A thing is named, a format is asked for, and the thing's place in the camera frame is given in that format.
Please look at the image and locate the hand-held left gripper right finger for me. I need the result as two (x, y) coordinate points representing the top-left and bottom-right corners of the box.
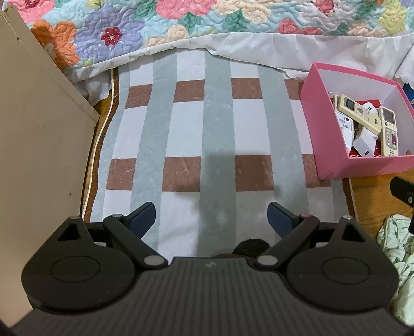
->
(254, 202), (367, 269)

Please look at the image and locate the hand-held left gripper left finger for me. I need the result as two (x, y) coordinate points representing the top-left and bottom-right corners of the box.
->
(55, 202), (169, 269)

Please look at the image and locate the pink cardboard box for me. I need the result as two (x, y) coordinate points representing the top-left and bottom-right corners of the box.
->
(300, 62), (414, 180)

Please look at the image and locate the white charger plug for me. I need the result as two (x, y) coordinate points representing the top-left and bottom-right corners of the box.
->
(357, 101), (378, 116)
(351, 127), (379, 158)

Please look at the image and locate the white remote with red button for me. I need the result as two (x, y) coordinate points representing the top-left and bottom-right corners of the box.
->
(336, 112), (354, 152)

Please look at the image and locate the yellowish remote with round button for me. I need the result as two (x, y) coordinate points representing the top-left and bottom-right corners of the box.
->
(333, 94), (383, 134)

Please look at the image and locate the cream remote with pink button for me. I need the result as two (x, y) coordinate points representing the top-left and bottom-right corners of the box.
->
(378, 106), (406, 157)

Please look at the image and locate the checked grey and brown blanket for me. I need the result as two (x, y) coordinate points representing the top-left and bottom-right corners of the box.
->
(82, 48), (356, 256)

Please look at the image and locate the pale green cloth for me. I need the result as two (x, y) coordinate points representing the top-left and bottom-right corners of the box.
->
(377, 213), (414, 324)

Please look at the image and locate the beige cabinet panel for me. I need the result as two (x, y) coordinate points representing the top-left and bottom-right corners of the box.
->
(0, 6), (101, 327)

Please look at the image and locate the floral quilt with white border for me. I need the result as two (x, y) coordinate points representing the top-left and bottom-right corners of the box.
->
(0, 0), (414, 97)

